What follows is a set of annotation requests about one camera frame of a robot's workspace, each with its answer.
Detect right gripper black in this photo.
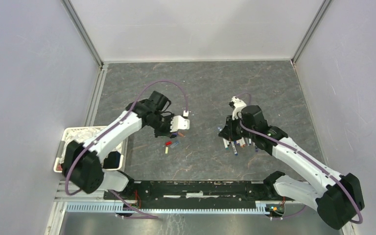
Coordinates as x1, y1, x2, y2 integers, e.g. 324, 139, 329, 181
219, 114, 255, 141

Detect teal capped white pen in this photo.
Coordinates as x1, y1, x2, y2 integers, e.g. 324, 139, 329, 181
223, 139, 230, 150

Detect blue transparent pen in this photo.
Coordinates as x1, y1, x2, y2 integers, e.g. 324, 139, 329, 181
231, 141, 238, 156

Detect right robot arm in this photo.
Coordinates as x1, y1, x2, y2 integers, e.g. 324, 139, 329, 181
218, 98, 365, 230

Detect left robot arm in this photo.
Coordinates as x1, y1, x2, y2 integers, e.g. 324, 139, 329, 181
61, 91, 175, 200

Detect white cloth in basket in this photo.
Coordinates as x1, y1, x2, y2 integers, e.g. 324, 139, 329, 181
59, 126, 106, 163

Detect white plastic basket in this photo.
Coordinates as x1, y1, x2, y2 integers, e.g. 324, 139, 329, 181
53, 126, 128, 173

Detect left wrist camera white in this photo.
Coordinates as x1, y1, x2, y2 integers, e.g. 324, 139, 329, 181
170, 111, 190, 132

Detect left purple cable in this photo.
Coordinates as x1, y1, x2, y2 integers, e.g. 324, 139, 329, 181
65, 80, 189, 219

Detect purple cable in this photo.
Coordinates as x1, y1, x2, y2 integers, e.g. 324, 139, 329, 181
235, 92, 364, 225
65, 80, 189, 219

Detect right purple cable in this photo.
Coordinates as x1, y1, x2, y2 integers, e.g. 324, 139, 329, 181
235, 92, 364, 225

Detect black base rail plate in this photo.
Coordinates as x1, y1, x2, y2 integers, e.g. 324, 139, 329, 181
103, 180, 296, 210

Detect white slotted cable duct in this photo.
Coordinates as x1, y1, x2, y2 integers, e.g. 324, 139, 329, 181
65, 201, 280, 215

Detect aluminium frame rail left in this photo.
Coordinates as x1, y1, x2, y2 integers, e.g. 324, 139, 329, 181
61, 0, 104, 67

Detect aluminium frame rail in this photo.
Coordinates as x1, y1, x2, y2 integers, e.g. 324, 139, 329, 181
290, 0, 333, 67
61, 0, 104, 67

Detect aluminium frame rail right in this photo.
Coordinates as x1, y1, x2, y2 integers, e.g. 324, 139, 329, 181
290, 0, 333, 67

